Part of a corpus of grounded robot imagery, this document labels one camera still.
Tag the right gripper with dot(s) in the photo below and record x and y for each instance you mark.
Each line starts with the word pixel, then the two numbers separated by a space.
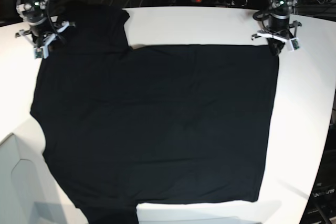
pixel 41 36

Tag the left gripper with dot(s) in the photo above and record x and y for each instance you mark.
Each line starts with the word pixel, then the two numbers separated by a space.
pixel 277 31

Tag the black T-shirt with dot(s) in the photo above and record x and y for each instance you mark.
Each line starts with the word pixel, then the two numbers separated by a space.
pixel 174 124

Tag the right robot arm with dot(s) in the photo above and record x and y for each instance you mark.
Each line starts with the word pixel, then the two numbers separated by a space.
pixel 35 12

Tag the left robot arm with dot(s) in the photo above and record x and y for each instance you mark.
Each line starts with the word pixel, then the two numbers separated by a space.
pixel 277 8

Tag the black power strip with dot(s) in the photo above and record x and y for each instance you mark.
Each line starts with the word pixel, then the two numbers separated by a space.
pixel 229 3

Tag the white bin at table corner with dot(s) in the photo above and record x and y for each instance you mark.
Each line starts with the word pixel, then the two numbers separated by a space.
pixel 22 197

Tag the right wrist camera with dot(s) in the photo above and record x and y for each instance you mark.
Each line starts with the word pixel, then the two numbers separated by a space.
pixel 41 52

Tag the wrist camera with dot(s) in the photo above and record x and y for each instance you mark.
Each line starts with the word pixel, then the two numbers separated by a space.
pixel 293 44
pixel 41 52

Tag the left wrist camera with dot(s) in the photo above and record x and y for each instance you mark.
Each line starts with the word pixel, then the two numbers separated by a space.
pixel 293 44

